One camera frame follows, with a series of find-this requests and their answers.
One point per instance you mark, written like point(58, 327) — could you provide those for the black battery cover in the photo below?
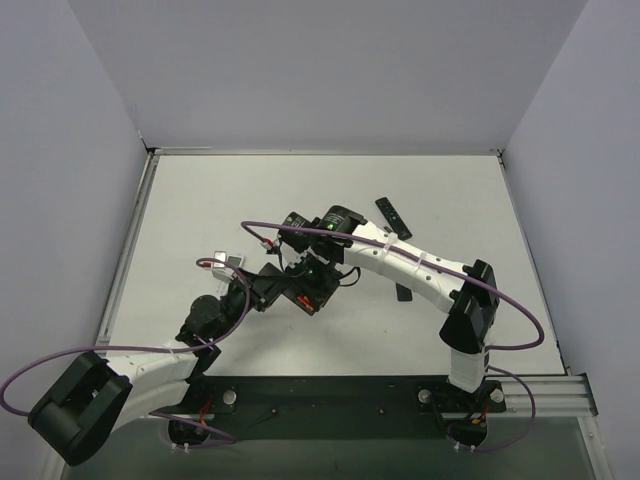
point(403, 294)

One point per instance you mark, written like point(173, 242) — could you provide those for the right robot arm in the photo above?
point(345, 237)

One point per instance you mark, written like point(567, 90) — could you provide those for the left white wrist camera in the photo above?
point(216, 265)

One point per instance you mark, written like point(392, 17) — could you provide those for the wide black remote control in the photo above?
point(290, 283)

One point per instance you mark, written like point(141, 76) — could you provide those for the aluminium front rail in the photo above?
point(550, 395)

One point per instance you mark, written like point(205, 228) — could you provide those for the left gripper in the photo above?
point(267, 282)

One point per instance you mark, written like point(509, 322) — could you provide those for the white remote control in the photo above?
point(235, 262)

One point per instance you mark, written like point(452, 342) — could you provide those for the red orange battery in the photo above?
point(304, 301)

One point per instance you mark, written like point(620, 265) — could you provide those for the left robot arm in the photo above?
point(94, 396)

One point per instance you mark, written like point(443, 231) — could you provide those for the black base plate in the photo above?
point(343, 425)

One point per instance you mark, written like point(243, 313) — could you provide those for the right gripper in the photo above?
point(317, 288)

